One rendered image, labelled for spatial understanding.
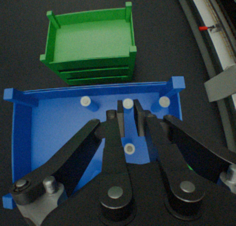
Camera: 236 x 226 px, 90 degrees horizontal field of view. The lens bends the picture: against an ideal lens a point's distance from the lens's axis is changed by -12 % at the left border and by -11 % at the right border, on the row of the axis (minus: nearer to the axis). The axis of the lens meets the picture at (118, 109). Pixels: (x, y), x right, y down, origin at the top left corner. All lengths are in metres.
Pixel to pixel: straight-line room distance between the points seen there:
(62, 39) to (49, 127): 0.38
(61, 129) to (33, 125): 0.06
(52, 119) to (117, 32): 0.39
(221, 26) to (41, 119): 0.69
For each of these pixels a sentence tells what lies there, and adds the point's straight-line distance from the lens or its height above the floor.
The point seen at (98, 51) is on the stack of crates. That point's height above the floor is 0.16.
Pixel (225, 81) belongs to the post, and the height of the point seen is 0.13.
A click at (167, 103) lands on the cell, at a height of 0.39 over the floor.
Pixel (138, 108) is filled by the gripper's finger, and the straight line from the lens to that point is 0.16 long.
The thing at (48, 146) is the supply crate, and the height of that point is 0.32.
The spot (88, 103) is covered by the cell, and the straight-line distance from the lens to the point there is 0.21.
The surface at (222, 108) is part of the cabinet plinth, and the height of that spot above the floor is 0.03.
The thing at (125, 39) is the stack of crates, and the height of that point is 0.16.
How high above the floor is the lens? 0.59
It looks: 81 degrees down
